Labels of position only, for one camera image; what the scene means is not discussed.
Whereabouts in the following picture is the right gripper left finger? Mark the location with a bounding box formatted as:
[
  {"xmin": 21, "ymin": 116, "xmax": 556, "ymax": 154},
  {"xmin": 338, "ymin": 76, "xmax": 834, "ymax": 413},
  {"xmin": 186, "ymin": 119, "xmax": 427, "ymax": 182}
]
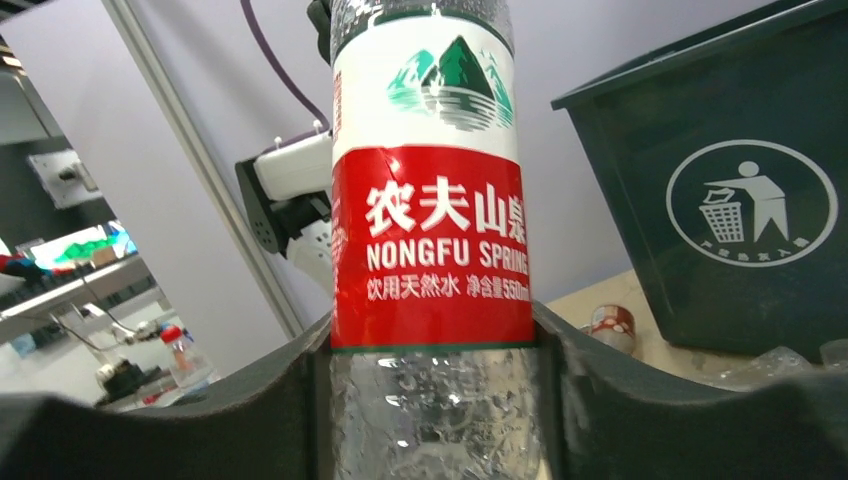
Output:
[{"xmin": 1, "ymin": 319, "xmax": 333, "ymax": 479}]

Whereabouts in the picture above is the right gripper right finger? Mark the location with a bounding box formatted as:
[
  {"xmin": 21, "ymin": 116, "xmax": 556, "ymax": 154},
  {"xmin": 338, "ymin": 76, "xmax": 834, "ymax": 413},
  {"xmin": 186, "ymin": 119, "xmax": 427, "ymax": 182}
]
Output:
[{"xmin": 533, "ymin": 303, "xmax": 847, "ymax": 479}]

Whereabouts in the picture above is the red label water bottle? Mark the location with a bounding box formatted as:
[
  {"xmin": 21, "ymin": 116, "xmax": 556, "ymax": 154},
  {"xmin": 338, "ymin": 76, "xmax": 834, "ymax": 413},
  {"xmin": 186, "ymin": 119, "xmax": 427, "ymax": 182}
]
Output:
[{"xmin": 329, "ymin": 1, "xmax": 542, "ymax": 479}]

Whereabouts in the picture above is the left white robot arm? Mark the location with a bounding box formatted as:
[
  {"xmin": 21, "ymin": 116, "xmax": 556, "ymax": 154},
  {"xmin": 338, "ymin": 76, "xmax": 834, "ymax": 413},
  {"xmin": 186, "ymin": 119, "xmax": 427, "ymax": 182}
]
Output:
[{"xmin": 234, "ymin": 1, "xmax": 334, "ymax": 296}]

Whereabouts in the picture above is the dark green trash bin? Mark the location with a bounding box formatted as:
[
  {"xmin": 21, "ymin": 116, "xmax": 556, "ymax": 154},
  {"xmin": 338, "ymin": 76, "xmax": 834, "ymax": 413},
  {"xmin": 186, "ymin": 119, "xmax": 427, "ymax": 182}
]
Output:
[{"xmin": 552, "ymin": 0, "xmax": 847, "ymax": 362}]

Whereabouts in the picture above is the red cap tea bottle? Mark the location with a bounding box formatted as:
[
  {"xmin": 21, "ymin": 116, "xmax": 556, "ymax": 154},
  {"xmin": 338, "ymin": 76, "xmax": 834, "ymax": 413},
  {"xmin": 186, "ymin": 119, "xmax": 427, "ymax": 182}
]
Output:
[{"xmin": 588, "ymin": 304, "xmax": 637, "ymax": 355}]

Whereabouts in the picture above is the background red cap bottle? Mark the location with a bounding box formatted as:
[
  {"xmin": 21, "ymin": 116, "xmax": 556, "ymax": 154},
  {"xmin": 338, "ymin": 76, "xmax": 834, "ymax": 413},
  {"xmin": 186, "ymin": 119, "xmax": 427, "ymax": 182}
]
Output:
[{"xmin": 160, "ymin": 326, "xmax": 215, "ymax": 392}]

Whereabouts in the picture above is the crushed clear bottle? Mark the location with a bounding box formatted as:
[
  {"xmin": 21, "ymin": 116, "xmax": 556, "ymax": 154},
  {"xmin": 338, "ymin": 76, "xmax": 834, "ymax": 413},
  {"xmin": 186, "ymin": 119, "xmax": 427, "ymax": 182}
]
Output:
[{"xmin": 691, "ymin": 346, "xmax": 824, "ymax": 392}]

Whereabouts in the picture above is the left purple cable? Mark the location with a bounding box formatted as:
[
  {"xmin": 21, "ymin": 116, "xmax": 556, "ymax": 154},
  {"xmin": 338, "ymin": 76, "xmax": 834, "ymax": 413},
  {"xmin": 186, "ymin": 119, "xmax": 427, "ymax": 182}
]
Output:
[{"xmin": 238, "ymin": 0, "xmax": 333, "ymax": 157}]

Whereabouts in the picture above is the aluminium frame post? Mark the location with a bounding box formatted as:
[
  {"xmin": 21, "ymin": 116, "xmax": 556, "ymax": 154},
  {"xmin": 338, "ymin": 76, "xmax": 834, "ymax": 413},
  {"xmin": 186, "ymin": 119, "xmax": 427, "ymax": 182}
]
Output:
[{"xmin": 103, "ymin": 0, "xmax": 304, "ymax": 339}]

